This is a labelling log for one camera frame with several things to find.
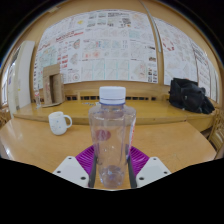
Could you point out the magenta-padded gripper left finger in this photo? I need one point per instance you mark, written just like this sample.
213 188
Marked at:
71 170

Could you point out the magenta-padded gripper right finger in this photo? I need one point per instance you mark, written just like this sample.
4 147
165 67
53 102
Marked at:
151 170

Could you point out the clear plastic water bottle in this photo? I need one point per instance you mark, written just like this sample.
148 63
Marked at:
111 146

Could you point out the white ceramic mug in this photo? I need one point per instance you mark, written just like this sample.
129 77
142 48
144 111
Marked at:
57 123

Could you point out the wooden chair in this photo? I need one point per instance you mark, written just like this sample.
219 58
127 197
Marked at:
4 116
217 133

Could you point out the small clear bottle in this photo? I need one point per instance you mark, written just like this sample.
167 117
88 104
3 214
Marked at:
37 100

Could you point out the black bag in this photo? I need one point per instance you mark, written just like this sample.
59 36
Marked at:
188 95

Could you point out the brown cardboard stand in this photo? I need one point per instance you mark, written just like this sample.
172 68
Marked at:
48 86

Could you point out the white standing air conditioner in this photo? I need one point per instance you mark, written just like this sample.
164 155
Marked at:
23 76

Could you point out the window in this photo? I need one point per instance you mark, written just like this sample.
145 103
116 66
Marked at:
5 86

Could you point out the narrow printed wall poster panel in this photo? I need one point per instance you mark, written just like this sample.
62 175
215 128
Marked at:
205 73

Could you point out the medium printed wall poster panel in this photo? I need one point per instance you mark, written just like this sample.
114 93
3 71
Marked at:
176 53

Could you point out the large printed wall poster panel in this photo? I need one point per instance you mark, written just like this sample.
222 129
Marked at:
100 50

